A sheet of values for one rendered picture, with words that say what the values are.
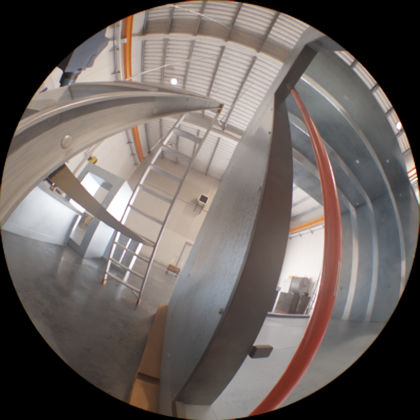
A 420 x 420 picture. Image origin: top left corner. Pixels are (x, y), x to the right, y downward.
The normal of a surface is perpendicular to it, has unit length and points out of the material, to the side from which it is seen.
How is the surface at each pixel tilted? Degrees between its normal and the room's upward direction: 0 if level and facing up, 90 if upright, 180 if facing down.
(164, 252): 90
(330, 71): 180
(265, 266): 90
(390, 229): 90
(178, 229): 90
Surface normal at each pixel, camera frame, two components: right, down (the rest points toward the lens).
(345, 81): -0.36, 0.84
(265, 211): 0.23, -0.33
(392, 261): -0.90, -0.42
